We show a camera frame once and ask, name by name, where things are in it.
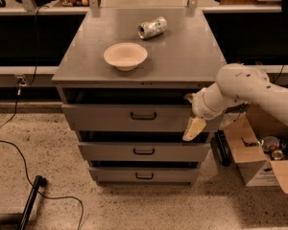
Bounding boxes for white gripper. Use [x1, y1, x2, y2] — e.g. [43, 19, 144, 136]
[182, 87, 225, 142]

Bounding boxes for grey top drawer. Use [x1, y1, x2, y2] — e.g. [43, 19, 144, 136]
[60, 103, 228, 133]

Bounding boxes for grey drawer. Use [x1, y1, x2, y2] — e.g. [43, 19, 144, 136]
[79, 142, 210, 162]
[89, 167, 200, 183]
[60, 103, 228, 133]

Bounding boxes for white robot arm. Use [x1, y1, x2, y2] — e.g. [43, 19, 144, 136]
[182, 63, 288, 141]

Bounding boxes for grey metal drawer cabinet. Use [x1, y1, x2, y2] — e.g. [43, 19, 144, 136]
[51, 7, 236, 187]

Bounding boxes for grey middle drawer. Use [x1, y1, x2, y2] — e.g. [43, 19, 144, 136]
[79, 142, 210, 162]

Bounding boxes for grey bottom drawer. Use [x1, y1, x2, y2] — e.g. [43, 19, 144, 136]
[89, 167, 200, 183]

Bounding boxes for brown cardboard box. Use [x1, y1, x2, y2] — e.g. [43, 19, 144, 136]
[223, 104, 288, 195]

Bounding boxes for white paper bowl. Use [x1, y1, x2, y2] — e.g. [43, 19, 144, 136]
[104, 43, 148, 71]

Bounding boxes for cans in cardboard box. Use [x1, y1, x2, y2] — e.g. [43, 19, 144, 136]
[258, 136, 288, 161]

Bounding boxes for crushed silver soda can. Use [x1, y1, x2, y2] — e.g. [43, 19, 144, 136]
[137, 16, 167, 39]

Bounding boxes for black metal stand leg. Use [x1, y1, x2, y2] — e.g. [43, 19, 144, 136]
[17, 175, 47, 230]

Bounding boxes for black floor cable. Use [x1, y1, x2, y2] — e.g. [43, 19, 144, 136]
[0, 93, 84, 230]

